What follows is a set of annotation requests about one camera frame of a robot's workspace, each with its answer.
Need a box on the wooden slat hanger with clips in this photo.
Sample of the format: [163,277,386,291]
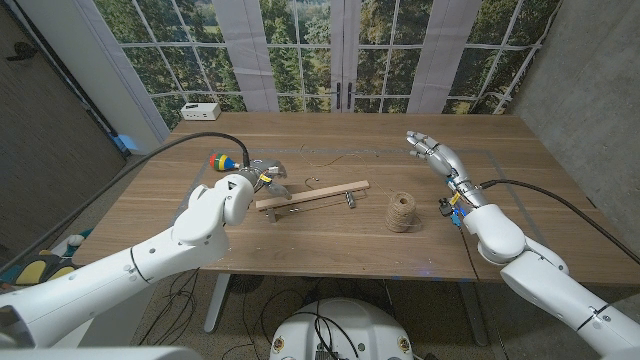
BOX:
[255,176,372,225]

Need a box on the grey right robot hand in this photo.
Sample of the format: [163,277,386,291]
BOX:
[405,130,473,194]

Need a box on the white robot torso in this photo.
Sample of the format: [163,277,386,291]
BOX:
[268,297,415,360]

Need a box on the black torso cable loop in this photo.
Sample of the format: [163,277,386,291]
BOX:
[298,312,362,360]

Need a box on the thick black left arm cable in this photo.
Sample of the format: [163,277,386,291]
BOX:
[0,131,251,275]

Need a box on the grey table leg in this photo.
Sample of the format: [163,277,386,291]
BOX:
[459,282,489,347]

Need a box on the black shoe with yellow insole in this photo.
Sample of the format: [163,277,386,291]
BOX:
[14,259,49,286]
[47,264,76,282]

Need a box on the black floor cable tangle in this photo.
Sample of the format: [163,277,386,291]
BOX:
[139,269,201,346]

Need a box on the printed forest window backdrop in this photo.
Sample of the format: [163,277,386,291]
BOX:
[92,0,564,132]

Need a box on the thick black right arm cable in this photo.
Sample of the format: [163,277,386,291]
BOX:
[478,178,640,265]

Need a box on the black round ribbed foot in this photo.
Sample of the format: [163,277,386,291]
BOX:
[228,274,265,295]

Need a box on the colourful striped wooden maraca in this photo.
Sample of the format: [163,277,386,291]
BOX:
[208,152,241,173]

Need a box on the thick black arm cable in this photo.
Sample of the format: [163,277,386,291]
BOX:
[478,178,640,265]
[0,131,251,275]

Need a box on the jute twine spool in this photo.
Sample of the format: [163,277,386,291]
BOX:
[383,191,418,234]

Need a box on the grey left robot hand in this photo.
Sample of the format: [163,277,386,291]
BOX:
[242,158,293,201]

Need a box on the white table leg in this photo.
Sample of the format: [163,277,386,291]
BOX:
[203,273,232,335]

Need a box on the white and teal object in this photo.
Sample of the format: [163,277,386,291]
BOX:
[63,228,95,250]

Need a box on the white power strip box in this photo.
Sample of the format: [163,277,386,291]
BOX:
[180,102,222,122]

